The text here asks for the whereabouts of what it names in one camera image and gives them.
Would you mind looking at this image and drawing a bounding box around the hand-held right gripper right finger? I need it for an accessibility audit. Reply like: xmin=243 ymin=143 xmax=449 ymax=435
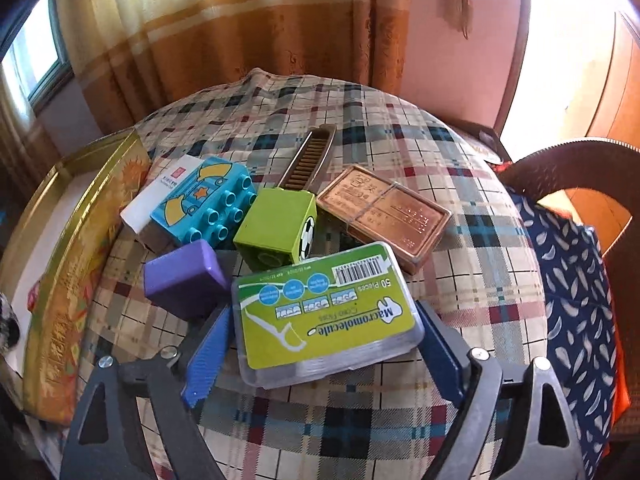
xmin=417 ymin=302 xmax=583 ymax=480

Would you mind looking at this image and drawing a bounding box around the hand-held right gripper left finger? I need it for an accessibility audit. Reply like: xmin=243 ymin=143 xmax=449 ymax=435
xmin=60 ymin=304 xmax=236 ymax=480

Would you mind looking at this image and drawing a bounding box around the purple plastic box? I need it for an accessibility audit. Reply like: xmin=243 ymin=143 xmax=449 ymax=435
xmin=142 ymin=239 xmax=232 ymax=322

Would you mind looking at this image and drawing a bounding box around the yellow-green plastic packet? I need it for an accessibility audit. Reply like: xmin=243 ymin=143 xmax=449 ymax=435
xmin=231 ymin=241 xmax=426 ymax=388

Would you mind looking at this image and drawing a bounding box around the green toy block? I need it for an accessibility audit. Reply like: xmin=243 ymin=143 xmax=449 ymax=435
xmin=233 ymin=187 xmax=318 ymax=273

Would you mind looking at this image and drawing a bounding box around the red patterned box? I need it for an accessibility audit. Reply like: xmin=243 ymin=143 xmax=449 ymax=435
xmin=316 ymin=164 xmax=453 ymax=276

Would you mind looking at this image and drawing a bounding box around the gold tin tray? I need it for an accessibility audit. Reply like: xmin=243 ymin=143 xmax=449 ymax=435
xmin=0 ymin=129 xmax=153 ymax=426

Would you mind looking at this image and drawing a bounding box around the blue toy block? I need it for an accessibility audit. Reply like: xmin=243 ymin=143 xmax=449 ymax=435
xmin=150 ymin=156 xmax=258 ymax=251

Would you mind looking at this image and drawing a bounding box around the blue patterned cloth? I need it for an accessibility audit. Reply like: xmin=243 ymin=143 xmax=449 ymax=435
xmin=510 ymin=192 xmax=621 ymax=476

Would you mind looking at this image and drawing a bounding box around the white box with red label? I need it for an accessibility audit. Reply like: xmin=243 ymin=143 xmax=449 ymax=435
xmin=120 ymin=156 xmax=206 ymax=253

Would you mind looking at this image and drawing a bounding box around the orange cloth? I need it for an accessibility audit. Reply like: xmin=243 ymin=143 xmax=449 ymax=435
xmin=607 ymin=330 xmax=633 ymax=426

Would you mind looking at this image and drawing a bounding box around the dark wooden furniture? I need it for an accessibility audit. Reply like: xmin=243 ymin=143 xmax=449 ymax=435
xmin=445 ymin=119 xmax=502 ymax=150

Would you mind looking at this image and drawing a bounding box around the brown comb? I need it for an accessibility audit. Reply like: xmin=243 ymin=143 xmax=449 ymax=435
xmin=277 ymin=123 xmax=338 ymax=196

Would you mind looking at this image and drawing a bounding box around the brown wicker chair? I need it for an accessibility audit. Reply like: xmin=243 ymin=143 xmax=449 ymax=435
xmin=500 ymin=140 xmax=640 ymax=266

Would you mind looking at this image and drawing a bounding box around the wooden wardrobe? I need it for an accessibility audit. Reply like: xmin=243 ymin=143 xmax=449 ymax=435
xmin=585 ymin=10 xmax=640 ymax=151

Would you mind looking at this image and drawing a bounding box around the window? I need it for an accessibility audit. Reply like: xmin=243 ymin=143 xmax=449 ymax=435
xmin=0 ymin=0 xmax=76 ymax=111

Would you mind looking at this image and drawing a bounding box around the orange striped curtain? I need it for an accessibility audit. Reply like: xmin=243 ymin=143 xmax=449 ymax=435
xmin=55 ymin=0 xmax=416 ymax=126

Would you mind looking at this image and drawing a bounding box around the hanging dried plant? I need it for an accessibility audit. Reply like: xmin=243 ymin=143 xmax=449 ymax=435
xmin=440 ymin=0 xmax=473 ymax=41

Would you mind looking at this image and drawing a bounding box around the dark wooden door frame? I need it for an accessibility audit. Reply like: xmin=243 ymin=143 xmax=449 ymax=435
xmin=492 ymin=0 xmax=532 ymax=136

